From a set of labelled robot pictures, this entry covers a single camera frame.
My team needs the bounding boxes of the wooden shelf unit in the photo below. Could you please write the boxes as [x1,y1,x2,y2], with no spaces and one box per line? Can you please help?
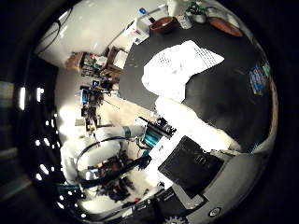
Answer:
[64,46,129,82]

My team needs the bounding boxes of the brown wooden bowl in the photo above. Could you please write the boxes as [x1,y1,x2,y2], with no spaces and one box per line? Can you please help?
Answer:
[149,16,176,35]

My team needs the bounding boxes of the thick black cable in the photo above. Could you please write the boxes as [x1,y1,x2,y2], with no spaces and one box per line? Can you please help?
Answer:
[75,136,152,189]

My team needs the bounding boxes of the round wooden board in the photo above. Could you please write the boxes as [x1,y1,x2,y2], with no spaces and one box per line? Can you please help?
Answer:
[207,16,244,38]

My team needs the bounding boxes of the printed drink can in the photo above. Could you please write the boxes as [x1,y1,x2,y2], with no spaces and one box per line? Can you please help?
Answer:
[177,13,193,31]

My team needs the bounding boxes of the potted green plant white pot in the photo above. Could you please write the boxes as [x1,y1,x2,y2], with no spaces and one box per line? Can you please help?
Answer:
[186,0,209,24]

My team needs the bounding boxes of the white paper sheets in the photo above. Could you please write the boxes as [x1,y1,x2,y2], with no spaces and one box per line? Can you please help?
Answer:
[141,39,225,105]

